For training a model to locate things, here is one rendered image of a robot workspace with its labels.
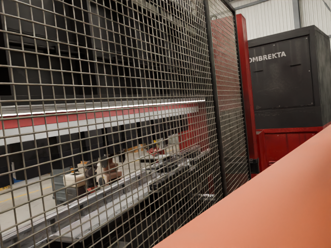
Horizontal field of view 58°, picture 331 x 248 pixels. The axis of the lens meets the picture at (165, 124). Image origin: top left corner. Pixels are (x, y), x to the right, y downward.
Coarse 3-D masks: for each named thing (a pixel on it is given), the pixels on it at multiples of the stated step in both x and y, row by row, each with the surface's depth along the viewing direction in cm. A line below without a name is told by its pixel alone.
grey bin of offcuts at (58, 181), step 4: (64, 168) 472; (68, 168) 465; (56, 172) 487; (60, 172) 480; (68, 172) 466; (60, 176) 480; (56, 180) 489; (60, 180) 483; (52, 184) 498; (56, 184) 489; (60, 184) 482; (52, 188) 499; (56, 188) 492; (56, 192) 492; (60, 192) 485; (64, 192) 478; (52, 196) 500; (56, 196) 495; (60, 196) 488; (64, 196) 481; (60, 200) 495; (64, 200) 479; (64, 204) 489
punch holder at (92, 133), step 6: (78, 132) 163; (84, 132) 161; (90, 132) 166; (96, 132) 170; (78, 138) 163; (96, 138) 170; (84, 144) 162; (96, 144) 170; (102, 144) 175; (84, 150) 163; (96, 150) 169; (102, 150) 174; (84, 156) 163; (90, 156) 164; (96, 156) 169
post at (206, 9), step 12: (204, 0) 131; (204, 12) 132; (204, 48) 133; (204, 60) 134; (204, 84) 135; (204, 96) 135; (216, 96) 136; (216, 108) 134; (216, 120) 134; (216, 132) 135; (216, 144) 135; (216, 168) 136; (216, 180) 137
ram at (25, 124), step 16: (48, 112) 140; (64, 112) 149; (96, 112) 172; (112, 112) 186; (160, 112) 246; (0, 128) 118; (16, 128) 124; (32, 128) 131; (48, 128) 139; (80, 128) 159; (0, 144) 117
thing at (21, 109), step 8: (48, 104) 114; (56, 104) 118; (64, 104) 122; (72, 104) 126; (80, 104) 131; (88, 104) 136; (96, 104) 140; (104, 104) 146; (112, 104) 152; (120, 104) 158; (136, 104) 173; (144, 104) 182; (8, 112) 99; (24, 112) 104; (32, 112) 108
